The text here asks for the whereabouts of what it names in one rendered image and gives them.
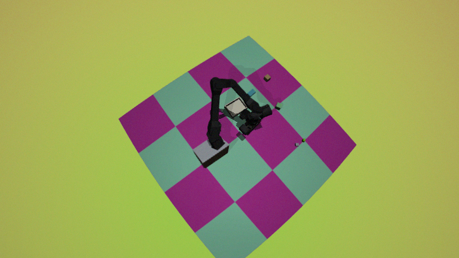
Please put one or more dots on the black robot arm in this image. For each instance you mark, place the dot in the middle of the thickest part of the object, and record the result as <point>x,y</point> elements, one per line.
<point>214,126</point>

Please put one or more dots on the blue rectangular block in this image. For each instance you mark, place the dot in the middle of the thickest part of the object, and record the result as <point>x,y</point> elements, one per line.
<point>251,92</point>

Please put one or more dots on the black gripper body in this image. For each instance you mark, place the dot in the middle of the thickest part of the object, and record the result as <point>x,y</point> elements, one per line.
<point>244,128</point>

